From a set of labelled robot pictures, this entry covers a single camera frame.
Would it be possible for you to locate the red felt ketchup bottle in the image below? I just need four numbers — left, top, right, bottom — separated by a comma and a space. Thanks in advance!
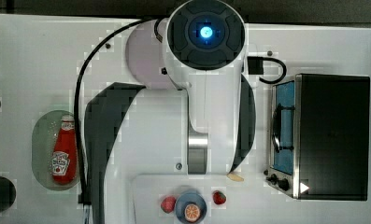
51, 115, 77, 185

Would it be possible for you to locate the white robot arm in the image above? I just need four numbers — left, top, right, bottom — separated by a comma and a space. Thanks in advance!
83, 0, 255, 224

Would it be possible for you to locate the grey-green oval strainer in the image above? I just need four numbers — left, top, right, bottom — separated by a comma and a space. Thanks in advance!
32, 110, 78, 191

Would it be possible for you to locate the beige peanut toy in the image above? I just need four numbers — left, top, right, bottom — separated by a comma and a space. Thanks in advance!
227, 173, 244, 182

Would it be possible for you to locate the blue bowl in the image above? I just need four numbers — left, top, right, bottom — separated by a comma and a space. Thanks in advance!
175, 190, 207, 224

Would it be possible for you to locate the white cutting board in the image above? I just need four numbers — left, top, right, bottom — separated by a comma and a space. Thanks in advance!
129, 175, 371, 224

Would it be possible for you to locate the right red strawberry toy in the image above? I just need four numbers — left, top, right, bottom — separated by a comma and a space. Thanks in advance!
212, 190, 226, 205

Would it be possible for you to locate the red strawberry toy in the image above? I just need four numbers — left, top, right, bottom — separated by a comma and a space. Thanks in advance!
161, 196, 177, 214
212, 190, 226, 205

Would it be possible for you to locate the left red strawberry toy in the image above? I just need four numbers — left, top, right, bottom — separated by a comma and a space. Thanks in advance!
161, 196, 177, 214

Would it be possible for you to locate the orange slice toy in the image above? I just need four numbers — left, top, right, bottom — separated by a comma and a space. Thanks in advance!
184, 203, 201, 222

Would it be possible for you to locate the silver black toaster oven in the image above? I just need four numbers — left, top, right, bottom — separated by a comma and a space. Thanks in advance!
264, 74, 370, 201

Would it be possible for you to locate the black connector with cable loop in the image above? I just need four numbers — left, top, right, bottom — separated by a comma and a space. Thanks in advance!
247, 56, 288, 85

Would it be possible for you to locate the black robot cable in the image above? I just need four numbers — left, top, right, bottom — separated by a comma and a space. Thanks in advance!
73, 18, 153, 206

